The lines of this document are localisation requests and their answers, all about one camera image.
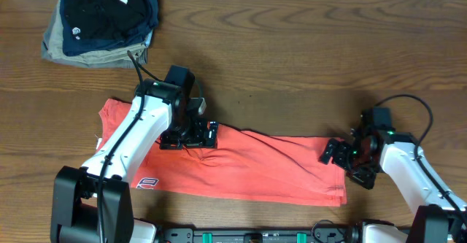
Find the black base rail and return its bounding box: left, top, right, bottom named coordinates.
left=156, top=227, right=413, bottom=243

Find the red t-shirt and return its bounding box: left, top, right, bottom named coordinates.
left=96, top=97, right=348, bottom=207

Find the black folded shirt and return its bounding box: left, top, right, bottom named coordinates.
left=61, top=0, right=148, bottom=40

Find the navy folded shirt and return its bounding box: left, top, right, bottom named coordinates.
left=59, top=0, right=158, bottom=56

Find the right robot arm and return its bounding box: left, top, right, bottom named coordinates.
left=319, top=127, right=466, bottom=242

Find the grey folded shirt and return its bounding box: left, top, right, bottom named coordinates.
left=41, top=0, right=147, bottom=69

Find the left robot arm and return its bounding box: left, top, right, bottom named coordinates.
left=50, top=79, right=219, bottom=242

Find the beige folded shirt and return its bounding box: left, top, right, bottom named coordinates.
left=42, top=4, right=153, bottom=66

